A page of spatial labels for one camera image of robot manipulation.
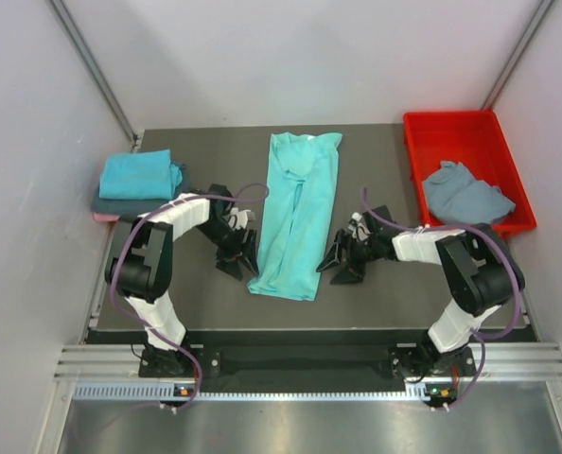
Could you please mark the folded blue t-shirt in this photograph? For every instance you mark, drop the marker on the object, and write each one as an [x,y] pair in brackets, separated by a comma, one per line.
[140,176]

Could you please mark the folded pink t-shirt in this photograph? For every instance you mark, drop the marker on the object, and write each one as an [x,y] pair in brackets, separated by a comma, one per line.
[106,218]

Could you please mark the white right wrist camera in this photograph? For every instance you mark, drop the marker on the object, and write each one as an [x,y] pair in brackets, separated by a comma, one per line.
[357,227]

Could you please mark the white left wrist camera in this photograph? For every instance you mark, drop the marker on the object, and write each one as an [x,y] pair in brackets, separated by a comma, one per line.
[239,219]

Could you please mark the slotted grey cable duct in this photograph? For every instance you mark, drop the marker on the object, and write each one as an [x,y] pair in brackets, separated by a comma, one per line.
[176,392]

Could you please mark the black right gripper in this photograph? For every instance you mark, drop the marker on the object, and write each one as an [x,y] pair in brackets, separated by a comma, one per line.
[350,273]

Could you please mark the aluminium corner post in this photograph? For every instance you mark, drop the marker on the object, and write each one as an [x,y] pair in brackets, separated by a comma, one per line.
[535,23]
[89,61]

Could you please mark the red plastic bin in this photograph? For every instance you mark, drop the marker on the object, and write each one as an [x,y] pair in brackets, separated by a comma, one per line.
[474,139]

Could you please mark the right aluminium corner post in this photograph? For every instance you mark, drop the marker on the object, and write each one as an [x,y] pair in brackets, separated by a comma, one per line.
[535,23]

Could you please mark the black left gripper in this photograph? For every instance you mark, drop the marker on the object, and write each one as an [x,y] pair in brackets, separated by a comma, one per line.
[248,248]

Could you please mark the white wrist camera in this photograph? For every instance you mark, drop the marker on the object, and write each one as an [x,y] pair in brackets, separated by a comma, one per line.
[239,219]
[357,227]

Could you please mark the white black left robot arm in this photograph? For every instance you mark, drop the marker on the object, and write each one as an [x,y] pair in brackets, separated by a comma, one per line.
[139,267]

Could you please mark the left aluminium corner post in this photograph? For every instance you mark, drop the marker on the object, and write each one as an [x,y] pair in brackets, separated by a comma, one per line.
[89,61]

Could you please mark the turquoise t-shirt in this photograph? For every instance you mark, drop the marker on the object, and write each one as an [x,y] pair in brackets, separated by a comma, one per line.
[302,178]

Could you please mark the grey-blue t-shirt in bin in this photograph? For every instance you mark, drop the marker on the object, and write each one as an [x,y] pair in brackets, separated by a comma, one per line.
[454,195]

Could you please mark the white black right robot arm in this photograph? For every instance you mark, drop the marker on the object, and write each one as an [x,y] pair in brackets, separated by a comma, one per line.
[480,272]

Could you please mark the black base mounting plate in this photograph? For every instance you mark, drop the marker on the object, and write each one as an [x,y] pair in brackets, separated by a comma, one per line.
[388,362]

